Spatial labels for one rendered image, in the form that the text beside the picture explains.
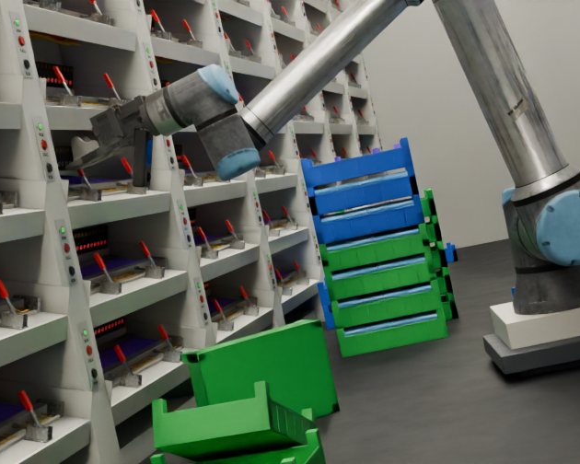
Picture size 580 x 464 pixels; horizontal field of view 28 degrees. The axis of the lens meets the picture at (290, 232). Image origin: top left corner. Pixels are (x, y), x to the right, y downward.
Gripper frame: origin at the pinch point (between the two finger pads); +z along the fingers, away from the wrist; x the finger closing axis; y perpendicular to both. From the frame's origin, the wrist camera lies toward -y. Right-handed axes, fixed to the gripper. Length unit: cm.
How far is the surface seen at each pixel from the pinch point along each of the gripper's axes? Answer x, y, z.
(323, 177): -93, -18, -28
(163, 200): -37.5, -10.0, -2.0
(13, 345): 49, -29, 2
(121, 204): -10.2, -9.6, -2.2
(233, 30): -183, 48, -3
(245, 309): -96, -43, 9
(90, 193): 0.9, -6.1, -1.4
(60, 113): 10.8, 9.1, -6.4
